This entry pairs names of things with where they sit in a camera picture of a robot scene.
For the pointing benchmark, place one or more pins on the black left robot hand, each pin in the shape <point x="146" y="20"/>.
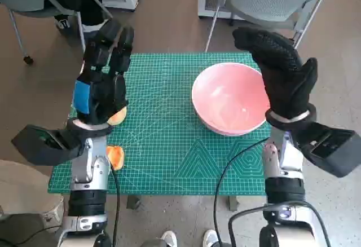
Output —
<point x="104" y="89"/>

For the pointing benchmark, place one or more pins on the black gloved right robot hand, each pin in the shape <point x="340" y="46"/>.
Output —
<point x="282" y="69"/>

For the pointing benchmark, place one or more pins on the round toy bread bun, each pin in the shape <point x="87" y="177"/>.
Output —
<point x="118" y="117"/>

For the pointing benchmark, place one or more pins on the pink bowl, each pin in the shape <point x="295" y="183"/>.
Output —
<point x="225" y="100"/>

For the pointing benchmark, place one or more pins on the oblong braided toy bread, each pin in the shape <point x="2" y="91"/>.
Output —
<point x="115" y="156"/>

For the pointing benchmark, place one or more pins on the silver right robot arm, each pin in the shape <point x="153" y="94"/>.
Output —
<point x="282" y="159"/>

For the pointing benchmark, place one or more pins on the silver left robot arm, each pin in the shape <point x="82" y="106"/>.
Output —
<point x="90" y="168"/>

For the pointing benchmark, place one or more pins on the green cutting mat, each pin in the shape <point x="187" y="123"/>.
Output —
<point x="163" y="117"/>

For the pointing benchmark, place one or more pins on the white shoe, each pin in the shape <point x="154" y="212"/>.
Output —
<point x="169" y="238"/>
<point x="210" y="238"/>

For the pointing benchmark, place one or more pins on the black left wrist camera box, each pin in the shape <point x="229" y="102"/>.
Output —
<point x="36" y="145"/>

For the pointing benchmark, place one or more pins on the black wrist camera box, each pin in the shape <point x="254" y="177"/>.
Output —
<point x="330" y="151"/>
<point x="36" y="145"/>

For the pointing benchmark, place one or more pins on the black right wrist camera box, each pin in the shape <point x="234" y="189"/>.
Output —
<point x="330" y="151"/>

